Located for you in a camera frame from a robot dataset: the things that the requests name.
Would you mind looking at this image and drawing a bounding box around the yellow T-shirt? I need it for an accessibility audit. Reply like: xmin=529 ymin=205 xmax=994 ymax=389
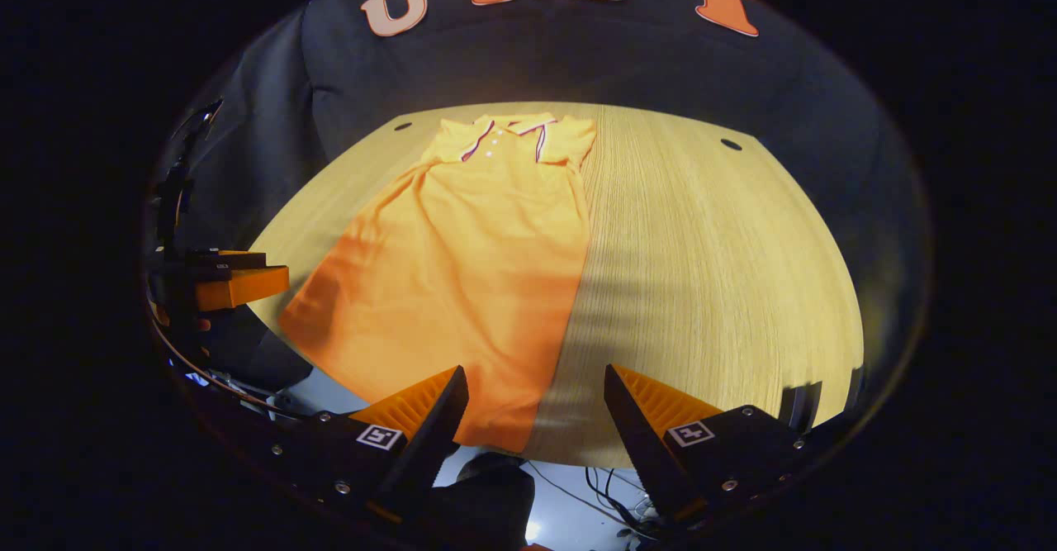
xmin=277 ymin=112 xmax=598 ymax=454

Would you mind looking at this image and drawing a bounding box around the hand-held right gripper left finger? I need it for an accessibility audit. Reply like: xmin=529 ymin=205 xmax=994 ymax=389
xmin=273 ymin=365 xmax=470 ymax=529

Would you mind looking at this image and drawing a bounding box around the black cable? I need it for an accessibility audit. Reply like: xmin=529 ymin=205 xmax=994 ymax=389
xmin=582 ymin=466 xmax=657 ymax=539

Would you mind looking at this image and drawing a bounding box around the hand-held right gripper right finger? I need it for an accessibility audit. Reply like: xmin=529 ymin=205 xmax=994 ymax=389
xmin=603 ymin=363 xmax=817 ymax=529

